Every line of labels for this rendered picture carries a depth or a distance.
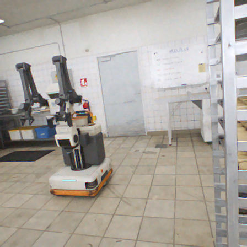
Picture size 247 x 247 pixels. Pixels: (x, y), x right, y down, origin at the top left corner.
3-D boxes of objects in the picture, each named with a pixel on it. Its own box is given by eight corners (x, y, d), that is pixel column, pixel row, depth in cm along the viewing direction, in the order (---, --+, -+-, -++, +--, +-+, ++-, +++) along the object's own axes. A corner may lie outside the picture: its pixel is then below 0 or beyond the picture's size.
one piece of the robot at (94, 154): (74, 166, 296) (64, 111, 282) (108, 166, 281) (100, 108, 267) (62, 176, 265) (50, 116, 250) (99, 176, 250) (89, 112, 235)
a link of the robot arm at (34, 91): (31, 60, 209) (23, 62, 211) (22, 62, 196) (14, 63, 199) (43, 101, 224) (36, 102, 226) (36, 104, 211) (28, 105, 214)
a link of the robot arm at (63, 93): (64, 55, 191) (54, 58, 194) (60, 55, 186) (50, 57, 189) (70, 100, 197) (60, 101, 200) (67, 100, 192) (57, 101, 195)
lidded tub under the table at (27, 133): (21, 139, 507) (19, 129, 503) (33, 134, 551) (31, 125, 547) (33, 139, 496) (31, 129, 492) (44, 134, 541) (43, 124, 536)
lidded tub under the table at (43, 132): (35, 139, 494) (33, 128, 489) (46, 134, 539) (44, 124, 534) (48, 138, 484) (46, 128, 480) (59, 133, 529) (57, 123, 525)
